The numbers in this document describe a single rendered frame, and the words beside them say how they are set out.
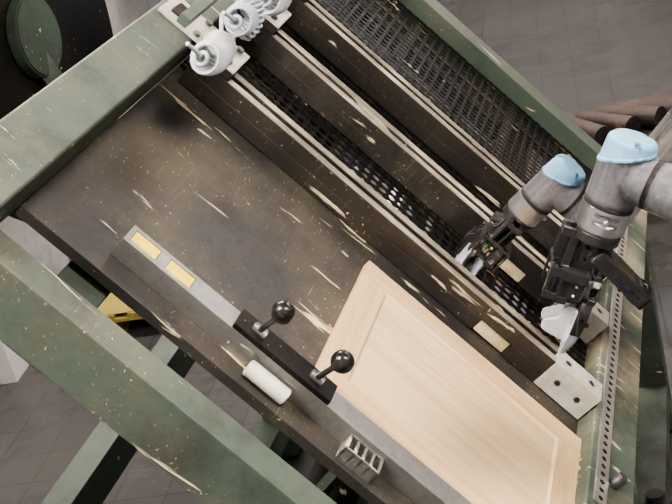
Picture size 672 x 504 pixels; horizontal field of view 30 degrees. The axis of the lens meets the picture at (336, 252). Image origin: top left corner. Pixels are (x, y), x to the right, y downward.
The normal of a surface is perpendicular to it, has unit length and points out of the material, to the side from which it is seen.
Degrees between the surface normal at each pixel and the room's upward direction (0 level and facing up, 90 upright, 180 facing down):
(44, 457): 0
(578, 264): 90
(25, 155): 53
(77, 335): 90
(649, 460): 0
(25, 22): 90
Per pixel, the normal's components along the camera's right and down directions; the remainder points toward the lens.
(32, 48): 0.94, -0.11
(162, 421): -0.23, 0.44
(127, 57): 0.61, -0.63
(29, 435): -0.24, -0.89
